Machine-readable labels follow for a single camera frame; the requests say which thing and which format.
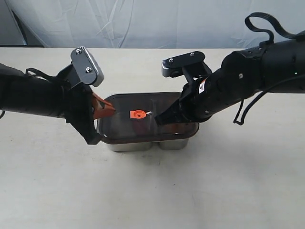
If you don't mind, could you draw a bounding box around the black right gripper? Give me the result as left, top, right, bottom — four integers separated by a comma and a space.
155, 76, 229, 125

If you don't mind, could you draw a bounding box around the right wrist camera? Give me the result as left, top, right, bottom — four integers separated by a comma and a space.
162, 51, 212, 84

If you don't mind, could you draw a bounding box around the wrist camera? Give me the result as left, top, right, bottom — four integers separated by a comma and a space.
162, 51, 212, 84
71, 46, 104, 87

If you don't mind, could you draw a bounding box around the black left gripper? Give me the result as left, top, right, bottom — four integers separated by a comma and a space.
56, 64, 116, 145

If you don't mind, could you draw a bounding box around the stainless steel lunch box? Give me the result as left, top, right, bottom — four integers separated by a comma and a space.
107, 139, 189, 152

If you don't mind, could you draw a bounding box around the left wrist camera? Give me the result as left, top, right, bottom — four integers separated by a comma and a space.
71, 46, 104, 87

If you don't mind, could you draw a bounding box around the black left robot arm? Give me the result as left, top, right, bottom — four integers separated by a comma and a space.
0, 64, 115, 145

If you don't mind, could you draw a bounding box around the white backdrop cloth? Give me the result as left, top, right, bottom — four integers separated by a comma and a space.
0, 0, 305, 49

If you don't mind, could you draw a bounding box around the dark transparent box lid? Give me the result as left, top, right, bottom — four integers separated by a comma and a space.
97, 92, 199, 145

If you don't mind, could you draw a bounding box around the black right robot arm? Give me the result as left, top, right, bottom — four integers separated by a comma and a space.
155, 33, 305, 125

